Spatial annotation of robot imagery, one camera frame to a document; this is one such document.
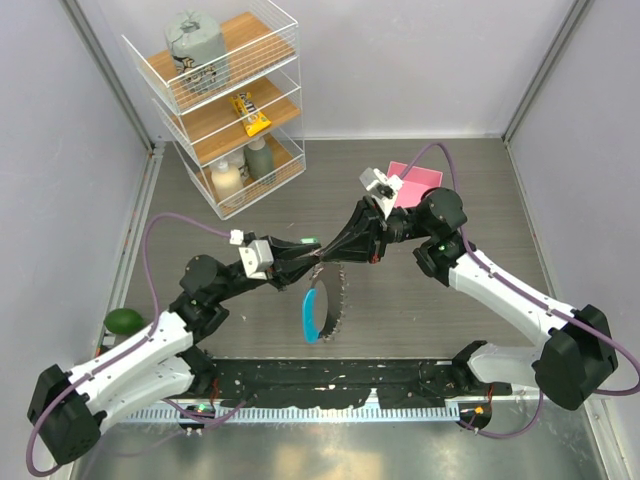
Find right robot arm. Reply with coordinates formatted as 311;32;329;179
319;187;618;411

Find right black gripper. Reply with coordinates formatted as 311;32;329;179
321;195;433;264

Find green pump bottle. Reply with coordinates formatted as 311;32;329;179
244;137;275;185

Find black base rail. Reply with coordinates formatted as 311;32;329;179
94;355;566;409

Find purple cable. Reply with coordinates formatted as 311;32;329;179
399;142;640;441
27;212;236;476

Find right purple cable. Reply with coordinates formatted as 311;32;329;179
399;142;640;441

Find white slotted cable duct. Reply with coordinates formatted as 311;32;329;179
119;399;460;427

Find white wire shelf rack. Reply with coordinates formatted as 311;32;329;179
124;1;306;220

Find grey wrapped paper roll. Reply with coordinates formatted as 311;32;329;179
164;10;230;94

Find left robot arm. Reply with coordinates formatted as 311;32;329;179
26;230;321;477

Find pink open drawer box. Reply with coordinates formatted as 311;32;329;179
395;166;443;208

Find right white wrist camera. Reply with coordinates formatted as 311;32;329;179
359;168;404;219

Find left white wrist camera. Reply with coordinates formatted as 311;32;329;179
229;229;274;280

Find green avocado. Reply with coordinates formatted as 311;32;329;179
103;308;146;336

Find cream pump bottle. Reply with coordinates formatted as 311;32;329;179
210;160;244;207

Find patterned jar on shelf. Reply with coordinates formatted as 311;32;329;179
222;149;250;184

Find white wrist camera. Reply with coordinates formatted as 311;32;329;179
229;229;274;280
359;168;404;219

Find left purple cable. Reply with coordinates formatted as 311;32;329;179
27;212;236;476

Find yellow candy bag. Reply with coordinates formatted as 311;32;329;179
230;92;272;138

